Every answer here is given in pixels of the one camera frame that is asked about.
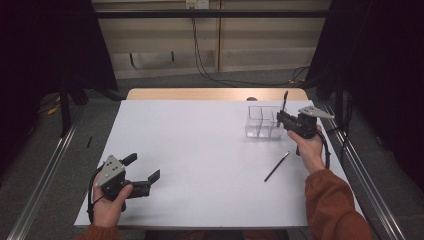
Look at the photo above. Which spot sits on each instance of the clear plastic organizer box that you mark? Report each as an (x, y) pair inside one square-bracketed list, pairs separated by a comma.
[(260, 130)]

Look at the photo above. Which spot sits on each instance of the black horizontal bar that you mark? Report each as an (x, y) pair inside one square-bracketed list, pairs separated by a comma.
[(206, 13)]

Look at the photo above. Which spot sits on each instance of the black metal stand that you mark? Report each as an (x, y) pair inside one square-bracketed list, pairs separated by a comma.
[(64, 110)]

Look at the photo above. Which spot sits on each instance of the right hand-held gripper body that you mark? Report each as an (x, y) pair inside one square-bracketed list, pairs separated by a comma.
[(305, 125)]

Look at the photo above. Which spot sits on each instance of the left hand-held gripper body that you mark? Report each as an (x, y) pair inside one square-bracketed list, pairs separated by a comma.
[(110, 173)]

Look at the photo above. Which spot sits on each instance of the person's right hand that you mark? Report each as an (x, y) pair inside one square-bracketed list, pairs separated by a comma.
[(310, 150)]

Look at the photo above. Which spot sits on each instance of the person's left hand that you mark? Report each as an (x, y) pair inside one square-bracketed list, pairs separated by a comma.
[(108, 210)]

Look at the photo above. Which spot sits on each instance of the white wall socket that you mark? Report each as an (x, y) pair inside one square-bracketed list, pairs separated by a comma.
[(198, 3)]

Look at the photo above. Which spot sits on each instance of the small black stick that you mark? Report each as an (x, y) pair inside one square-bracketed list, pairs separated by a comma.
[(89, 142)]

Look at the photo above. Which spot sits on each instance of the metal floor rail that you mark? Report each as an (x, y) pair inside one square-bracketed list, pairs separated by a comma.
[(366, 186), (40, 186)]

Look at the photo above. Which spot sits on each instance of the thin black makeup brush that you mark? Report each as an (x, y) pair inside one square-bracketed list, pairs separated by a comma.
[(276, 166)]

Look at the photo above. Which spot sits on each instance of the dark curtain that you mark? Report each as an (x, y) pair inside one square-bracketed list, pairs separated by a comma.
[(40, 50), (383, 66)]

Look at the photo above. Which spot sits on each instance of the light wooden table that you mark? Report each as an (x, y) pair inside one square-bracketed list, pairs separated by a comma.
[(200, 94)]

